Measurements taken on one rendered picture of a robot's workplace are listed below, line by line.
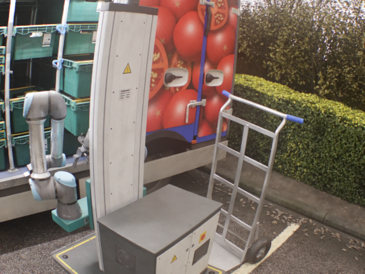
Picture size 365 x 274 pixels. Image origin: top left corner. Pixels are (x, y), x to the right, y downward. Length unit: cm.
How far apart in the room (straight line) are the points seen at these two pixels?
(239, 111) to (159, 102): 180
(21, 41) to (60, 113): 90
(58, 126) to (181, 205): 72
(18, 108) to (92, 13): 93
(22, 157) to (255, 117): 300
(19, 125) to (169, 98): 139
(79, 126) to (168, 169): 118
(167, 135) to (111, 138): 149
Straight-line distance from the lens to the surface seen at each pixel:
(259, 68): 650
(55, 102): 144
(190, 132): 312
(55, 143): 161
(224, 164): 417
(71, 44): 236
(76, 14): 237
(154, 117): 274
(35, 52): 225
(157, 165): 294
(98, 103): 134
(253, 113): 420
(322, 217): 336
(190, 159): 325
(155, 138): 281
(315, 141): 387
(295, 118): 204
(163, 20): 264
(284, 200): 348
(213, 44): 313
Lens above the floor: 163
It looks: 18 degrees down
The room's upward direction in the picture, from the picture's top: 6 degrees clockwise
